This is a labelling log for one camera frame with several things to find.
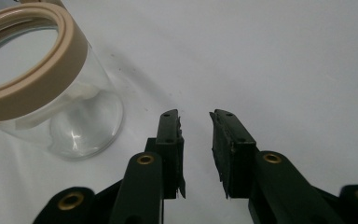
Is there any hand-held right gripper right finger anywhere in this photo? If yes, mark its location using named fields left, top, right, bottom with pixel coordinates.
left=209, top=108, right=346, bottom=224

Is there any glass jar with beige rim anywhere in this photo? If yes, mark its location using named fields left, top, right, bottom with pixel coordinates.
left=0, top=0, right=125, bottom=161

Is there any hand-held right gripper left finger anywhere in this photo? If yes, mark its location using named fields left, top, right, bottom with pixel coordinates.
left=109, top=108, right=186, bottom=224

